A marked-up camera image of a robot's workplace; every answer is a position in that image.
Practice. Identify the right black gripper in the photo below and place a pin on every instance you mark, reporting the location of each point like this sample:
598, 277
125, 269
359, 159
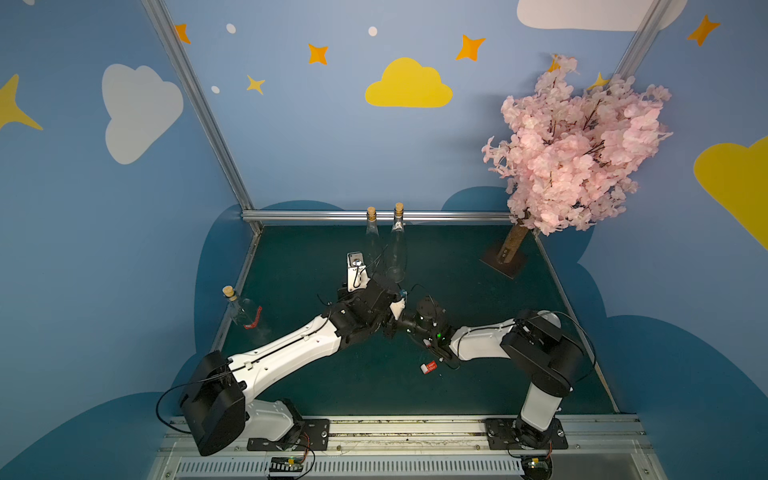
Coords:
411, 322

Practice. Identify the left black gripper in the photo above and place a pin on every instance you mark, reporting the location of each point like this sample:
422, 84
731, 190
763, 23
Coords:
387, 293

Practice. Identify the bottle red label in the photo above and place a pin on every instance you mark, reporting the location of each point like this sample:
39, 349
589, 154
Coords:
427, 368

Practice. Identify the clear glass bottle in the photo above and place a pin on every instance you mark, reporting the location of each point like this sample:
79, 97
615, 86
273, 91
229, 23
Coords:
396, 254
373, 246
245, 316

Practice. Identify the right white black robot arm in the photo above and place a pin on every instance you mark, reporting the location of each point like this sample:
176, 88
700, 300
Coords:
534, 340

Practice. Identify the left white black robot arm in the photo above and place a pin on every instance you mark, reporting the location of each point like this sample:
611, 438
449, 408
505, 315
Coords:
220, 401

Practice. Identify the left small circuit board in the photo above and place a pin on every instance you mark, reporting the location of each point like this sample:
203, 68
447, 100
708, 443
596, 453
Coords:
285, 467

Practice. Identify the small circuit board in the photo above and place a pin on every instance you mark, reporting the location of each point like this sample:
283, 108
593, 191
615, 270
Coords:
536, 468
285, 467

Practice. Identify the right small circuit board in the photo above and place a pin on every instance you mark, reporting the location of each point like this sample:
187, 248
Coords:
536, 468

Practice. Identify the pink artificial blossom tree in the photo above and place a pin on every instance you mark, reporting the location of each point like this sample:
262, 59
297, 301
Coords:
569, 158

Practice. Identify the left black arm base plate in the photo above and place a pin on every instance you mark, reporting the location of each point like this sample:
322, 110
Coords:
307, 433

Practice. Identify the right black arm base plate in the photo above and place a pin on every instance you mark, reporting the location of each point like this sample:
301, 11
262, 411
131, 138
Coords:
515, 434

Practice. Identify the aluminium front rail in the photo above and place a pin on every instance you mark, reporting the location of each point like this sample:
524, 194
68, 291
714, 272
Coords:
427, 447

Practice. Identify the left aluminium frame post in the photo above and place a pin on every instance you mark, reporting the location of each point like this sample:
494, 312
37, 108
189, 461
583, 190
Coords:
161, 20

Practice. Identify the aluminium frame post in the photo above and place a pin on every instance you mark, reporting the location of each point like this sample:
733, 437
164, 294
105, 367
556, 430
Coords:
643, 38
161, 20

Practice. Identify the right aluminium frame post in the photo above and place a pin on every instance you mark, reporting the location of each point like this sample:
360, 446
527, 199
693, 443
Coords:
643, 38

